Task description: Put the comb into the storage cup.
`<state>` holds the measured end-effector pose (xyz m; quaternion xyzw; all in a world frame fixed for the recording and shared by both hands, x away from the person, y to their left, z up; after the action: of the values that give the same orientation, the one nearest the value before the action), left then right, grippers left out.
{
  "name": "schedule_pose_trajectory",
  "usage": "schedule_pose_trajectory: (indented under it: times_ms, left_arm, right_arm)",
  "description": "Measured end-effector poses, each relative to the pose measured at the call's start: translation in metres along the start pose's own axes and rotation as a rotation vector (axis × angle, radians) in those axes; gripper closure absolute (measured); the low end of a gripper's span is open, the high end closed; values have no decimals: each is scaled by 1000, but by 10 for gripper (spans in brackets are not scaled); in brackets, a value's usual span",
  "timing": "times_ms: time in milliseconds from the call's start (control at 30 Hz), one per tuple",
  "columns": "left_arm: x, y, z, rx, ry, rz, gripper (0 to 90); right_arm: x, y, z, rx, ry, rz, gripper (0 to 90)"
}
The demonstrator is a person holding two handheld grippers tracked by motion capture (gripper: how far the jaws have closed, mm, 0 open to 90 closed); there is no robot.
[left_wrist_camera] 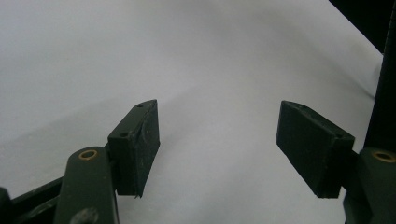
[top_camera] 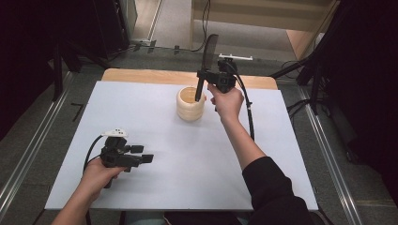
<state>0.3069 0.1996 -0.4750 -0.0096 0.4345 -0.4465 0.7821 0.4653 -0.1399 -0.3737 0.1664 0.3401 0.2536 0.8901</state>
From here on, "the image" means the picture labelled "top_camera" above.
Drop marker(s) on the person's left hand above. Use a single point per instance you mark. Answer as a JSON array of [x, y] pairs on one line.
[[95, 181]]

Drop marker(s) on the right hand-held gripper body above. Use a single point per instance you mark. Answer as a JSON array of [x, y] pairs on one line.
[[226, 79]]

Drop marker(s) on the round wooden holder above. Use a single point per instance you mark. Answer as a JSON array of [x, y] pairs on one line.
[[189, 109]]

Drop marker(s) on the black metal stand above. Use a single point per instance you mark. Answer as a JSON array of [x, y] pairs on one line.
[[314, 90], [57, 72]]

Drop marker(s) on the white table sheet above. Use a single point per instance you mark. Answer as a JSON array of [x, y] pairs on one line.
[[175, 162]]

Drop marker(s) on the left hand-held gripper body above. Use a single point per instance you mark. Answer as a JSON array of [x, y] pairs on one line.
[[117, 157]]

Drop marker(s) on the black curtain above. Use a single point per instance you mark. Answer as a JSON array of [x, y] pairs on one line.
[[22, 47], [366, 78]]

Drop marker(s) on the black cabinet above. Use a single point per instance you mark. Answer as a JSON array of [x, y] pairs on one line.
[[109, 25]]

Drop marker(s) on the metal floor rail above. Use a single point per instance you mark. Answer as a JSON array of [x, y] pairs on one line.
[[34, 150], [331, 156]]

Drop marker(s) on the person's right hand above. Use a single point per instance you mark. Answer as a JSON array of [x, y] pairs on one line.
[[229, 104]]

